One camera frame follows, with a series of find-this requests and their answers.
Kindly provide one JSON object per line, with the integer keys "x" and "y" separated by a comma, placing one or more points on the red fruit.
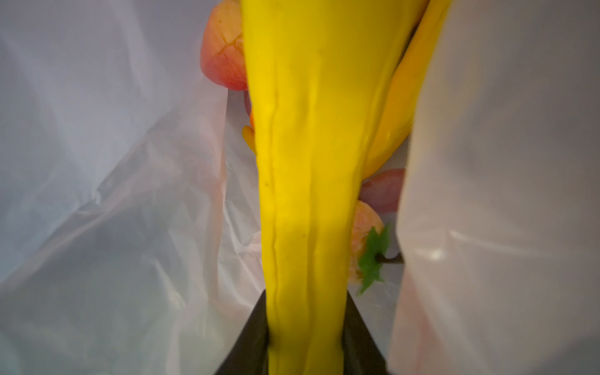
{"x": 222, "y": 58}

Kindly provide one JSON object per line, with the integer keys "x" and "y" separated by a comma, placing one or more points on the red strawberry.
{"x": 369, "y": 238}

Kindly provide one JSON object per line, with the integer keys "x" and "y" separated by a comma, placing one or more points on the yellow banana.
{"x": 424, "y": 24}
{"x": 318, "y": 74}

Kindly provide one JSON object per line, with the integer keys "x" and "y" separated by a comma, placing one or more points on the pink plastic bag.
{"x": 130, "y": 235}

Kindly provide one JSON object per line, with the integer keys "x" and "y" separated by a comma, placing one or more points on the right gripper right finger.
{"x": 361, "y": 354}

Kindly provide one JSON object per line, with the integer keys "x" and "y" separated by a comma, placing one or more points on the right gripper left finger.
{"x": 249, "y": 354}

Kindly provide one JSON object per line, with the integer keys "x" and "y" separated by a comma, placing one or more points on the yellow fruit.
{"x": 248, "y": 135}

